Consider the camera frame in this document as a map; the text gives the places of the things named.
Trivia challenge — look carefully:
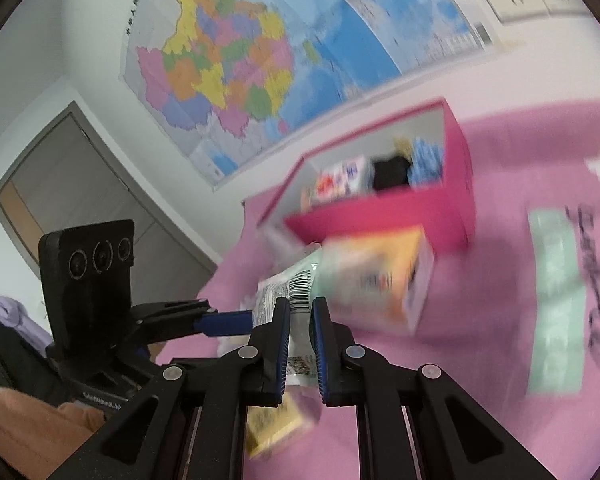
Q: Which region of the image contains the colourful wall map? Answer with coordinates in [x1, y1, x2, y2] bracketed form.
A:
[117, 0, 493, 191]

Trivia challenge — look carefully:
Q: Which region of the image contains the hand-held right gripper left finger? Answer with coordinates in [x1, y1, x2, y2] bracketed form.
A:
[45, 296, 292, 480]

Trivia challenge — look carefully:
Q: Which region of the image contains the pink cardboard box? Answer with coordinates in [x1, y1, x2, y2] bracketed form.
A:
[257, 97, 477, 256]

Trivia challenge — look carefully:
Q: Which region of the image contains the purple cloth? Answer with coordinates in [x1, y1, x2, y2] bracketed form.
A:
[0, 295, 53, 346]

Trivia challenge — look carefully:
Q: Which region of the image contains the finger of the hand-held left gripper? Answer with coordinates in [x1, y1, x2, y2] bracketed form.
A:
[130, 299, 256, 346]

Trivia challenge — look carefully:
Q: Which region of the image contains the blue packet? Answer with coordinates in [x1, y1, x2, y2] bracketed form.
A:
[407, 136, 446, 188]

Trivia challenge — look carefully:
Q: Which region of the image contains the person's left forearm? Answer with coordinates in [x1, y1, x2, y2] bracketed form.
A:
[0, 387, 106, 480]

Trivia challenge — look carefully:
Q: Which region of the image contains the yellow cardboard box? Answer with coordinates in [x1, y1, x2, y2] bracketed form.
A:
[244, 392, 316, 458]

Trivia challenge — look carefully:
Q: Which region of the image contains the grey door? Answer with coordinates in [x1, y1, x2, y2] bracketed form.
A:
[0, 101, 221, 281]

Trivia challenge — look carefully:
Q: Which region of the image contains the white barcode packet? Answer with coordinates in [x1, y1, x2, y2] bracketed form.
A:
[252, 245, 326, 386]

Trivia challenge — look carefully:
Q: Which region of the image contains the colourful small carton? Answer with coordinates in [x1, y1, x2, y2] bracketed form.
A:
[315, 225, 437, 337]

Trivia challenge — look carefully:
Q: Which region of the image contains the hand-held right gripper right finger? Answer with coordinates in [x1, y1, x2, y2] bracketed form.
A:
[311, 296, 556, 480]

